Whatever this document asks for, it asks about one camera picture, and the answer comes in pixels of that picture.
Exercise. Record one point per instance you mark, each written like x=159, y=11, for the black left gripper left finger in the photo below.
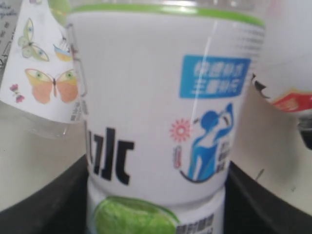
x=57, y=208

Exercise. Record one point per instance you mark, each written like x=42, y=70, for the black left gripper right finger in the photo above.
x=250, y=208

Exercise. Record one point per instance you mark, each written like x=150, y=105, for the clear bottle butterfly lime label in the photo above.
x=38, y=85

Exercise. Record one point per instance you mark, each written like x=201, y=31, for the pink peach bottle black cap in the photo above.
x=284, y=72

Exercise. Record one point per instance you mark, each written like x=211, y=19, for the white-capped bottle lime label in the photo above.
x=162, y=87

